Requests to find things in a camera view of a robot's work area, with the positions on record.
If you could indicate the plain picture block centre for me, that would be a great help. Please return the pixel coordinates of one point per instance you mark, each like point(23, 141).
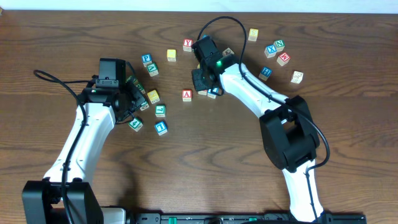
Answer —
point(227, 52)

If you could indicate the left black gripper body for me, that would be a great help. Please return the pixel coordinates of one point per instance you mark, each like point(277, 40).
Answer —
point(132, 99)

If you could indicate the red M block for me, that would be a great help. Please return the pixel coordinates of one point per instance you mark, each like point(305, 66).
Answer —
point(283, 59)

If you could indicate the plain picture block right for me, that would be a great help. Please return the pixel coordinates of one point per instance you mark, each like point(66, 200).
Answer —
point(297, 77)

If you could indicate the green L block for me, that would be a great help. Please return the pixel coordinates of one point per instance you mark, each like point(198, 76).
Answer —
point(160, 111)

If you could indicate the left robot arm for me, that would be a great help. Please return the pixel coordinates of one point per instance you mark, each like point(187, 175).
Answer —
point(64, 195)

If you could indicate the blue P block left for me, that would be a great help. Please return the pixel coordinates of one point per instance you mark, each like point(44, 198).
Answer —
point(146, 59)

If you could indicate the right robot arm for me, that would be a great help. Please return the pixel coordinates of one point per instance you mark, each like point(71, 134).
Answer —
point(289, 136)

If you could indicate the green J block left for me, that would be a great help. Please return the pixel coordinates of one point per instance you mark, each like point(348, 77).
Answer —
point(144, 106)

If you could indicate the blue H block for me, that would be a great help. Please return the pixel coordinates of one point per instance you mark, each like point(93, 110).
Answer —
point(265, 73)

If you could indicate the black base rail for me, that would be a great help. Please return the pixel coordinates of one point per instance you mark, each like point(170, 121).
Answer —
point(278, 218)

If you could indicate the green R block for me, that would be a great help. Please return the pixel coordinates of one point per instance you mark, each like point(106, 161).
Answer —
point(141, 88)

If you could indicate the red A block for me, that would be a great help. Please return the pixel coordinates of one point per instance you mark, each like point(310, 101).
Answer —
point(186, 95)

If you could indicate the green V block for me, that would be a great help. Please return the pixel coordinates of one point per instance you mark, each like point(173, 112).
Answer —
point(152, 69)

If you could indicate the yellow block upper left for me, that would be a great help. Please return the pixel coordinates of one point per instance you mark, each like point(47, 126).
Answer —
point(171, 55)

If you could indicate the plain picture block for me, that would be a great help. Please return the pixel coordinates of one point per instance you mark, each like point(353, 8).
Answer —
point(297, 77)
point(227, 52)

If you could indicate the blue 2 block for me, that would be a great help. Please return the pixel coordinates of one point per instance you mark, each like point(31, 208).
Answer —
point(212, 93)

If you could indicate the blue X block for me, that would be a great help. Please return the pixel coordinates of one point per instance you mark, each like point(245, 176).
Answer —
point(270, 51)

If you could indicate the blue L block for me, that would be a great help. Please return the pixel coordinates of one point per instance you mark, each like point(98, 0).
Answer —
point(161, 128)

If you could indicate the red I block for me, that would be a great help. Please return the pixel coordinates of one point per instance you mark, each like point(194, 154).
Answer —
point(203, 92)

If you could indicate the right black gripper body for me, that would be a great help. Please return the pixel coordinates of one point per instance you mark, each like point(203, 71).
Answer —
point(199, 80)

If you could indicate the yellow block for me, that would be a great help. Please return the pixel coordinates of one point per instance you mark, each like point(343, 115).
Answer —
point(171, 55)
point(253, 35)
point(153, 96)

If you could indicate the green N block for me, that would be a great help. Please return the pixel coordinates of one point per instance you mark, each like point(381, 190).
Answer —
point(279, 44)

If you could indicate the green 4 block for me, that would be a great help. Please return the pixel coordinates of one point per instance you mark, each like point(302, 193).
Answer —
point(136, 124)

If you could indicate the yellow block top right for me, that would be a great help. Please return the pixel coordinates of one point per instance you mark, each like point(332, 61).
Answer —
point(253, 35)

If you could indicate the red Y block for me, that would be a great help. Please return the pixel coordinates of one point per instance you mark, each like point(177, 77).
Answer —
point(187, 45)

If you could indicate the yellow block middle left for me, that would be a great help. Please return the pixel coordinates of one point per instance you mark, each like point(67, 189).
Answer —
point(153, 96)

